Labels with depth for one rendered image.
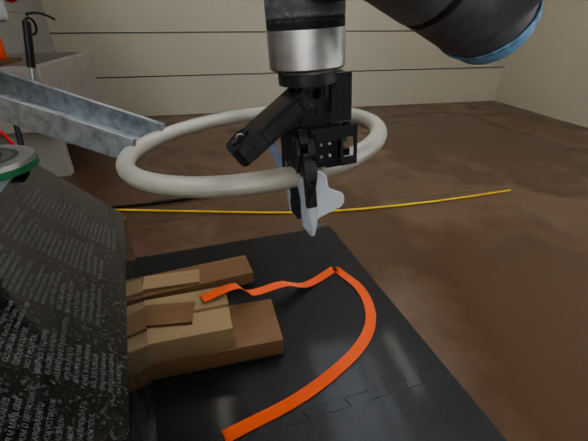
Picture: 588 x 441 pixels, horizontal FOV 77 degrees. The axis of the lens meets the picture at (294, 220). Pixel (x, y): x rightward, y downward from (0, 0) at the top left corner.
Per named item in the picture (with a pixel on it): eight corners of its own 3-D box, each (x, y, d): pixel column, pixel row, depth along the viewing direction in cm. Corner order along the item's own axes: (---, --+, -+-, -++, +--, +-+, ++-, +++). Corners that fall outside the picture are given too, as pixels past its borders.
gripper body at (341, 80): (357, 168, 48) (360, 70, 42) (296, 180, 46) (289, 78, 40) (333, 151, 55) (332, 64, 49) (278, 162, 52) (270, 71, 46)
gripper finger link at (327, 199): (351, 234, 50) (345, 167, 48) (311, 243, 49) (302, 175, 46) (341, 227, 53) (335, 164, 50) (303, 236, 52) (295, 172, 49)
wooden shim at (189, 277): (142, 292, 164) (142, 290, 163) (144, 278, 172) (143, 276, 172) (199, 283, 169) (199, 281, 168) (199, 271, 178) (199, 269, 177)
